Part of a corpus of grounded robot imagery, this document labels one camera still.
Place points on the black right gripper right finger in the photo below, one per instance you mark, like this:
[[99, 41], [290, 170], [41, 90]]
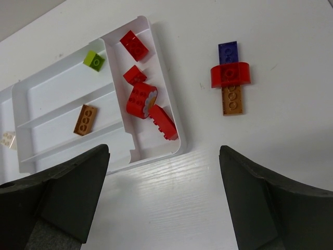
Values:
[[271, 211]]

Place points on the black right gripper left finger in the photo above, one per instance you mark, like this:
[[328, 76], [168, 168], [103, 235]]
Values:
[[54, 208]]

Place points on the white lego brick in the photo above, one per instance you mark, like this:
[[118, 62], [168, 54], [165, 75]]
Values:
[[9, 140]]

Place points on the brown lego plate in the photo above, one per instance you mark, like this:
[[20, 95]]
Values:
[[85, 120], [232, 100]]

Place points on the red arch lego brick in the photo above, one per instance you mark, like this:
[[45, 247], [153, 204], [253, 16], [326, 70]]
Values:
[[141, 99]]

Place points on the green lego brick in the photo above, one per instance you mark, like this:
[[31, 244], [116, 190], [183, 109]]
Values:
[[94, 60]]

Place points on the small red lego brick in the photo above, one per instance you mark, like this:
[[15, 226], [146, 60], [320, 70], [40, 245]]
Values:
[[134, 75]]

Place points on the blue lego brick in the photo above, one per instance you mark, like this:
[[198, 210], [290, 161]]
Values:
[[228, 53]]

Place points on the white compartment tray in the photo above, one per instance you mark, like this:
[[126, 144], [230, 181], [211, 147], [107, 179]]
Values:
[[43, 109]]

